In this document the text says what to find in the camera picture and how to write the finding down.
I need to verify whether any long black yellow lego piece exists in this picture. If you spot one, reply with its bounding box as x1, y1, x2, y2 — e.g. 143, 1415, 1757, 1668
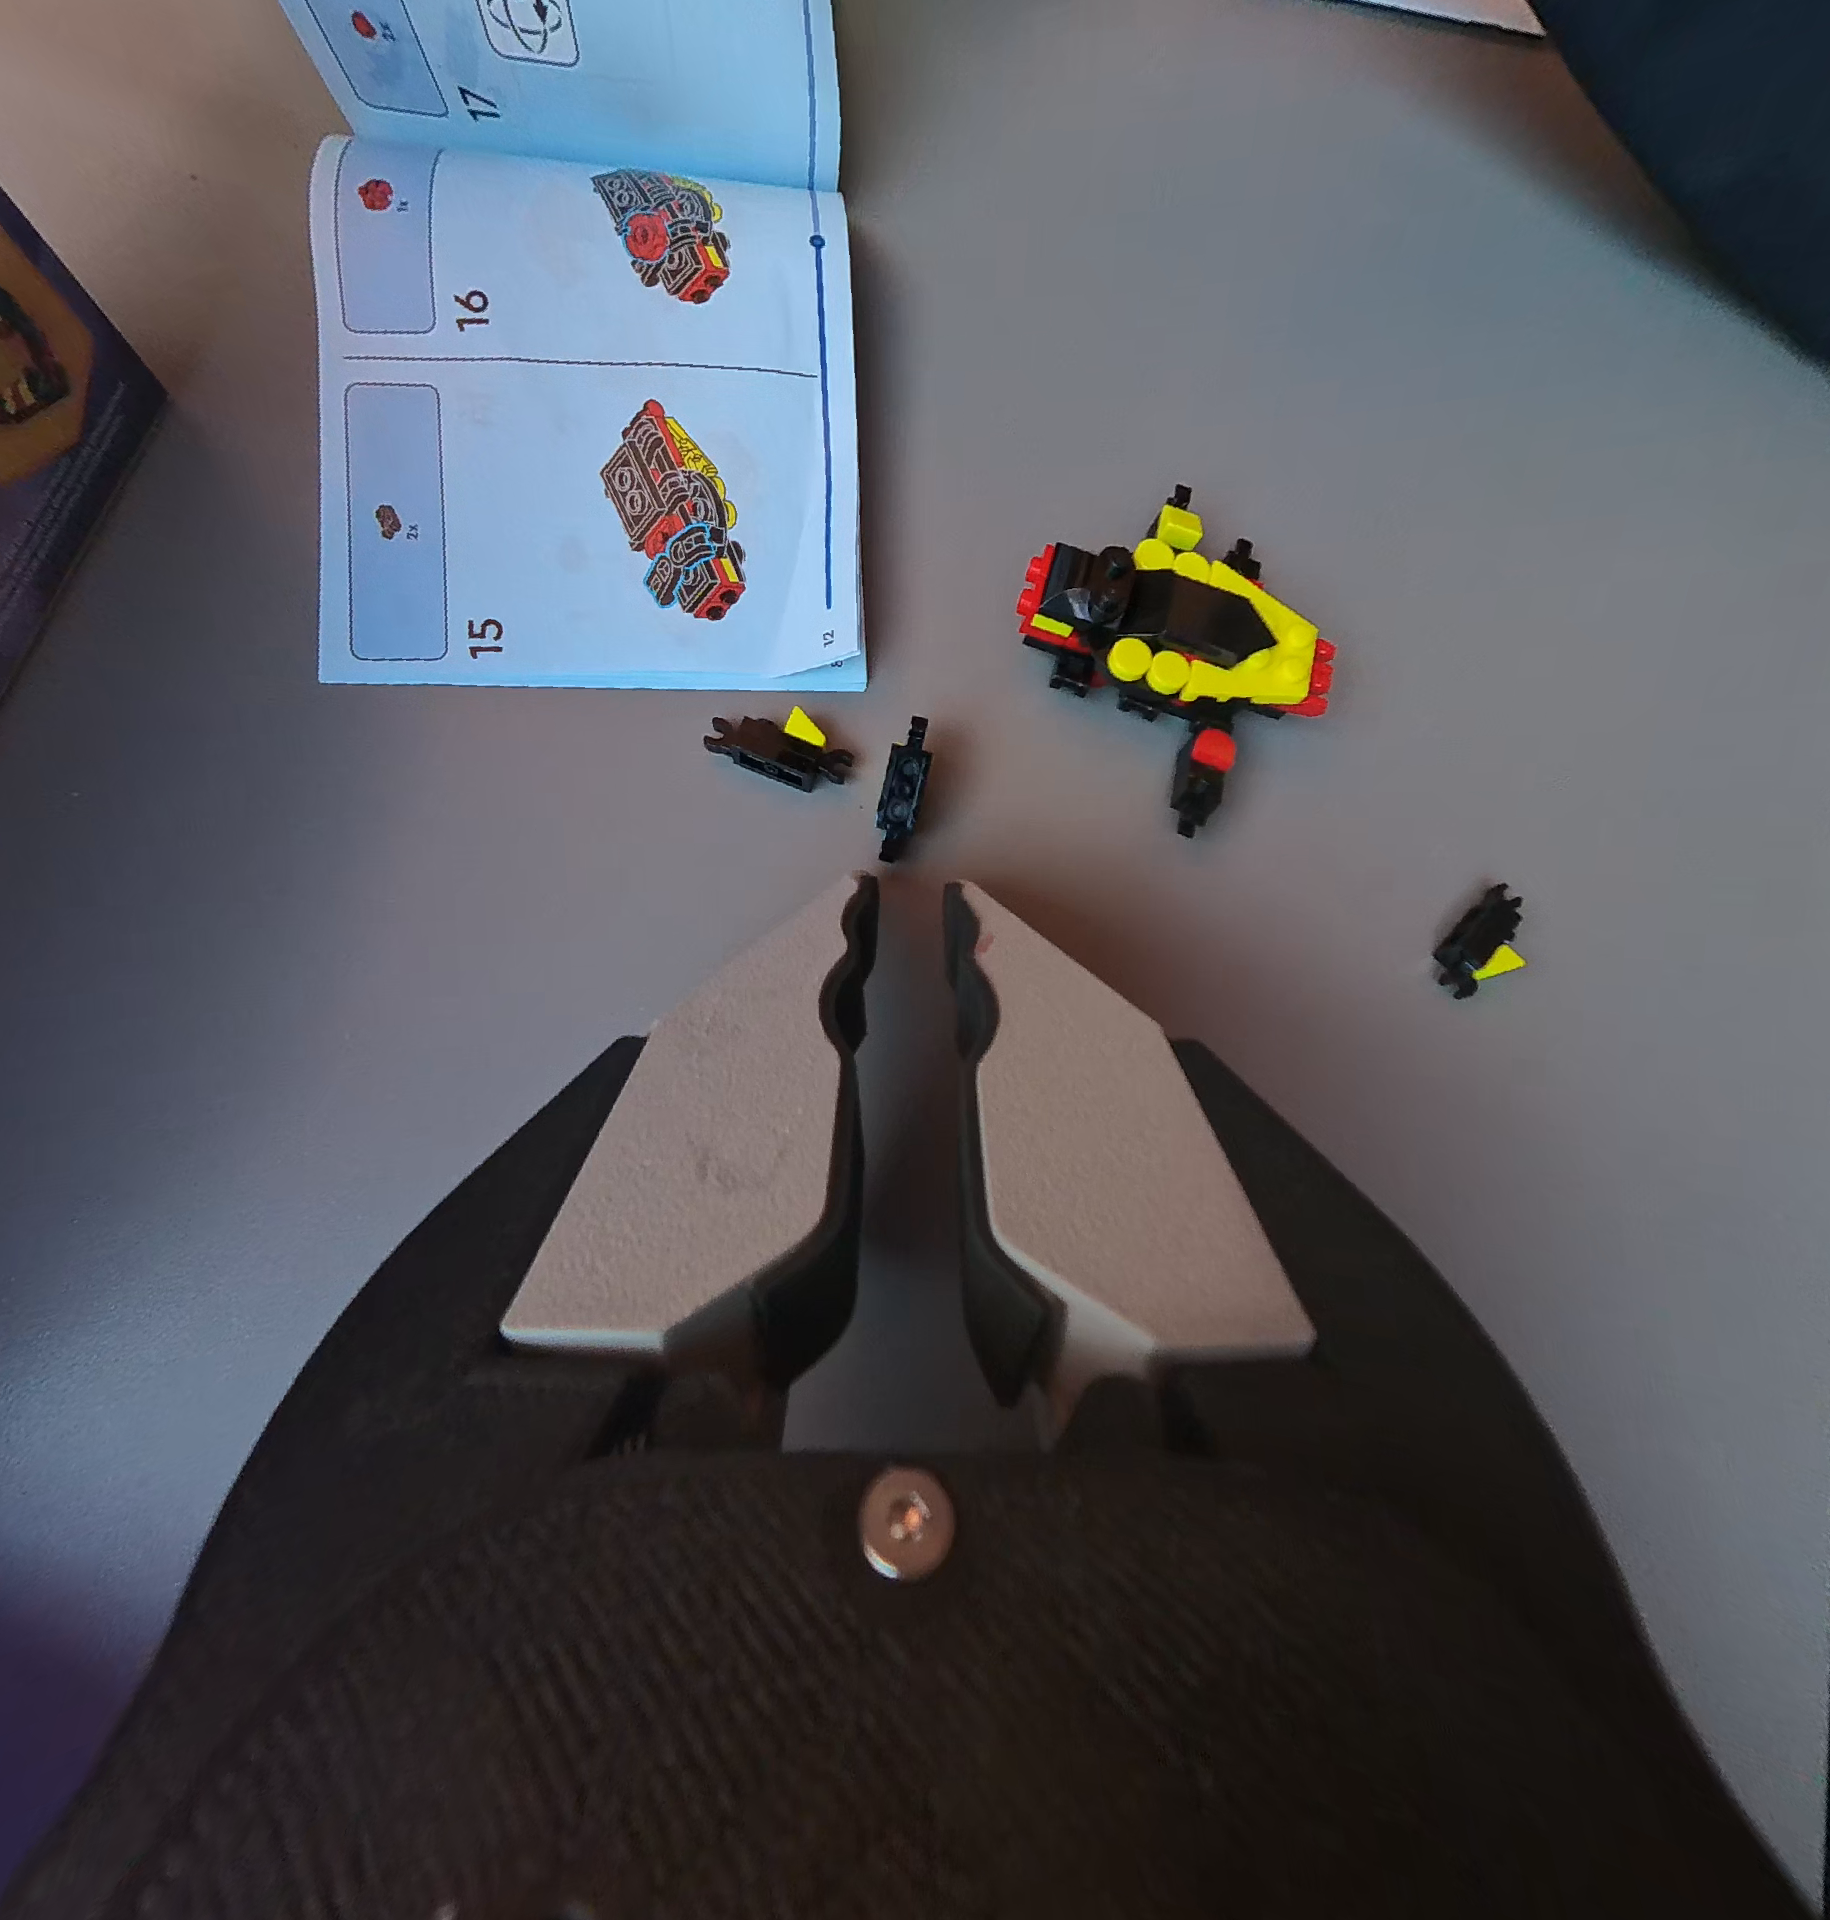
704, 702, 859, 794

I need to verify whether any purple yellow lego box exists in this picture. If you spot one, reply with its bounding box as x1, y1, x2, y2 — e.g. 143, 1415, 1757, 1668
0, 135, 172, 783

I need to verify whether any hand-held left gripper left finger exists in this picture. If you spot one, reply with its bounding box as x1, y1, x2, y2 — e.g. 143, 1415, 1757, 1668
502, 868, 881, 1456

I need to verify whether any black lego clip piece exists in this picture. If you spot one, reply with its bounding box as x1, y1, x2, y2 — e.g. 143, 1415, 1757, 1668
875, 717, 935, 865

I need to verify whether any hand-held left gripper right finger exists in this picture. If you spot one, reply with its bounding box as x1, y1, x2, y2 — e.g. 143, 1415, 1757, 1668
935, 879, 1322, 1456

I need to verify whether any black yellow red lego model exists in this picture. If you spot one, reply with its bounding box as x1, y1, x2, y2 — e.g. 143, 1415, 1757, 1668
1009, 482, 1341, 841

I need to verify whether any light blue instruction booklet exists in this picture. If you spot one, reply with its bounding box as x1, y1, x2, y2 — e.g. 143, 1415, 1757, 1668
273, 0, 869, 696

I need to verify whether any short black yellow lego piece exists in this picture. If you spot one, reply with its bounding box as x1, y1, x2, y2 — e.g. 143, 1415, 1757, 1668
1432, 882, 1531, 998

